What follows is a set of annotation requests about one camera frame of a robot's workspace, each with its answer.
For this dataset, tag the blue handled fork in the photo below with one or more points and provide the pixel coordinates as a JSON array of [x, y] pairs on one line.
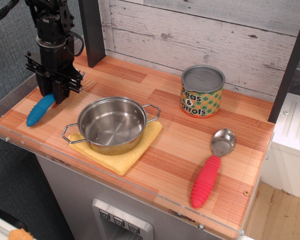
[[40, 109]]

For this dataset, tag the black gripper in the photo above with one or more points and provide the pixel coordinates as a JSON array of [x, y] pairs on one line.
[[53, 66]]

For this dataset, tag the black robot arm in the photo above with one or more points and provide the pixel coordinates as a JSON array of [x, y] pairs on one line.
[[53, 21]]

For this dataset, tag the orange object bottom left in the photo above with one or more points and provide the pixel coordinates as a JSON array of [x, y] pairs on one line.
[[20, 234]]

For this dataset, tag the stainless steel pot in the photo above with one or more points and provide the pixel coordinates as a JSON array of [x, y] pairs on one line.
[[111, 125]]

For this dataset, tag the black vertical post right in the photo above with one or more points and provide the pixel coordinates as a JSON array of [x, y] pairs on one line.
[[286, 81]]

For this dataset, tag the black vertical post left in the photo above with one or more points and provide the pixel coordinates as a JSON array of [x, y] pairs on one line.
[[92, 31]]

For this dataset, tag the silver button panel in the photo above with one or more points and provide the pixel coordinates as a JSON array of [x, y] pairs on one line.
[[117, 224]]

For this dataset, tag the peas and carrots can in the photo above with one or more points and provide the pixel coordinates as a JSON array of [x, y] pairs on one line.
[[201, 90]]

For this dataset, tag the black vertical post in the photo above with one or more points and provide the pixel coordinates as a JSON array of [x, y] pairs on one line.
[[92, 31], [286, 81]]

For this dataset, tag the grey toy cabinet front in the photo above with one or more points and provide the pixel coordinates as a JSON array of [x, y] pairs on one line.
[[147, 192]]

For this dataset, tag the white toy sink unit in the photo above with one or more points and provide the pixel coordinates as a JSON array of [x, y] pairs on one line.
[[281, 167]]

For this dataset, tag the yellow folded cloth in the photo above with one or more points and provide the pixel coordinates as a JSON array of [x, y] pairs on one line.
[[121, 163]]

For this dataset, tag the red handled spoon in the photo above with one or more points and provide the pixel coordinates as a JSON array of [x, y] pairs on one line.
[[222, 143]]

